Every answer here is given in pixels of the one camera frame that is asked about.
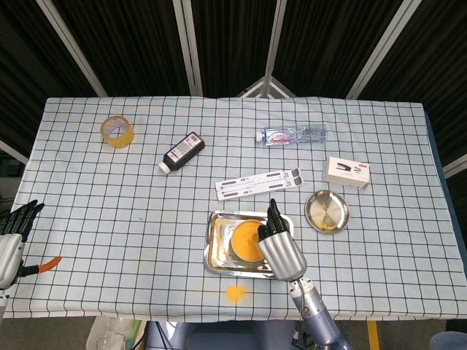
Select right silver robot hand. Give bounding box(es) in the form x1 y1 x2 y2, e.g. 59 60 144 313
256 198 307 281

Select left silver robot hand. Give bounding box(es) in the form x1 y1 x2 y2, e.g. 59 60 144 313
0 199 63 292

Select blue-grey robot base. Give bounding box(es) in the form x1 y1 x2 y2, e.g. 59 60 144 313
145 320 306 350

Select beige bowl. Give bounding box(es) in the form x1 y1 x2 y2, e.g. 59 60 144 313
230 219 269 262

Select orange powder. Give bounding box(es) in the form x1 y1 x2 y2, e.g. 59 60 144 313
223 284 250 304

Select large rectangular steel tray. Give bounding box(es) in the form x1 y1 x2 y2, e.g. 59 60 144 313
202 209 295 281

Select small rectangular steel tray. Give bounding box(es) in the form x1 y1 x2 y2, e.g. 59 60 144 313
211 217 287 271

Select round steel plate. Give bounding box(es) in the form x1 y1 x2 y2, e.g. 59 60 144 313
304 189 351 234

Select white folding laptop stand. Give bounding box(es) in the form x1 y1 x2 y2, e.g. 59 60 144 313
214 167 304 202

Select white stapler box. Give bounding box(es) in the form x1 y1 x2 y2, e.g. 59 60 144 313
321 156 371 190

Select checkered tablecloth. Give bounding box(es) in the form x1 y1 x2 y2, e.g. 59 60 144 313
2 95 467 323

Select clear plastic water bottle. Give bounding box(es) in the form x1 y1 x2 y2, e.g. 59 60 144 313
255 124 328 147

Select clear plastic bag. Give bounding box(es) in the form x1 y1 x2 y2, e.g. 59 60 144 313
85 315 147 350

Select brown bottle white cap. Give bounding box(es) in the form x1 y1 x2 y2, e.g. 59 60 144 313
158 131 206 175

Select yellow tape roll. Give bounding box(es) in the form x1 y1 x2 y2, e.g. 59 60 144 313
100 114 135 149

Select black folding screen white frames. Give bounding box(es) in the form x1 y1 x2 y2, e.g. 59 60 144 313
0 0 467 179

